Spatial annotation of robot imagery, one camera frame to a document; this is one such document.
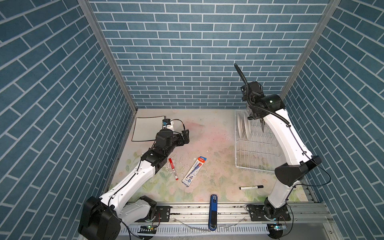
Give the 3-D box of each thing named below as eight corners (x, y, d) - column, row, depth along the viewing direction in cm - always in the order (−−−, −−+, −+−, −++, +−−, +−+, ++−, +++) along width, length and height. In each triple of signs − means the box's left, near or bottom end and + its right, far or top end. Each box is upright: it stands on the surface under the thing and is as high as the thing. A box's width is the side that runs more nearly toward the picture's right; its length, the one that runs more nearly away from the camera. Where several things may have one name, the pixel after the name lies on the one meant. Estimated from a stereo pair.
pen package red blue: (181, 182, 86) (180, 181, 84) (199, 155, 97) (199, 154, 96) (188, 187, 84) (188, 186, 82) (206, 159, 95) (206, 158, 94)
